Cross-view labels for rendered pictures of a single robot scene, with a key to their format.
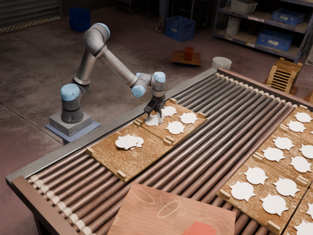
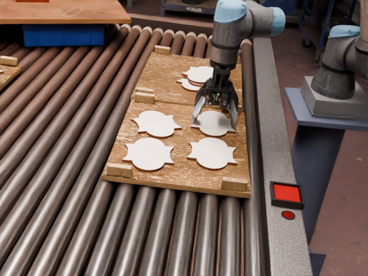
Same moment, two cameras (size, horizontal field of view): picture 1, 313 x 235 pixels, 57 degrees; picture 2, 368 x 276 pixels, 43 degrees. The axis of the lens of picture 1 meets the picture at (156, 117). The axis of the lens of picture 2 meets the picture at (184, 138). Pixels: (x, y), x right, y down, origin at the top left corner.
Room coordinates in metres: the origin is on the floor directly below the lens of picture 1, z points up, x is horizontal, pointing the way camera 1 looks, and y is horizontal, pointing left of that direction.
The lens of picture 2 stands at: (2.54, -0.73, 1.58)
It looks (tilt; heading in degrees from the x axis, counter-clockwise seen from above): 31 degrees down; 145
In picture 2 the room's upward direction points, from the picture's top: 6 degrees clockwise
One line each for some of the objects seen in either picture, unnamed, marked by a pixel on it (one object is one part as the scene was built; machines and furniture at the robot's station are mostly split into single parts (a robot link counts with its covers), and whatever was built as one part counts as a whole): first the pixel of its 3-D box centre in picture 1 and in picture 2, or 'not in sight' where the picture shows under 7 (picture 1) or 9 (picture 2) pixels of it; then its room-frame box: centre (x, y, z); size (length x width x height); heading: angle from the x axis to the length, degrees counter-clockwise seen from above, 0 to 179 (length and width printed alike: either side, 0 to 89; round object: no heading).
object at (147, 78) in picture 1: (143, 80); (258, 20); (1.64, 0.11, 1.24); 0.11 x 0.11 x 0.08; 83
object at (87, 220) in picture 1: (194, 138); (106, 139); (1.52, -0.27, 0.90); 1.95 x 0.05 x 0.05; 142
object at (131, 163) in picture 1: (130, 149); (191, 80); (1.32, 0.14, 0.93); 0.41 x 0.35 x 0.02; 142
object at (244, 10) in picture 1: (243, 5); not in sight; (6.12, -1.53, 0.74); 0.44 x 0.36 x 0.20; 43
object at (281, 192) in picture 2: not in sight; (286, 195); (1.96, 0.00, 0.92); 0.06 x 0.06 x 0.01; 52
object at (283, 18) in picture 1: (287, 17); not in sight; (5.66, -2.29, 0.72); 0.50 x 0.38 x 0.16; 50
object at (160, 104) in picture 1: (158, 101); (219, 82); (1.65, 0.00, 1.08); 0.09 x 0.08 x 0.12; 144
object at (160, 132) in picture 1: (171, 120); (182, 142); (1.66, -0.11, 0.93); 0.41 x 0.35 x 0.02; 144
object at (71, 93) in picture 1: (71, 96); (346, 45); (1.58, 0.57, 1.10); 0.13 x 0.12 x 0.14; 173
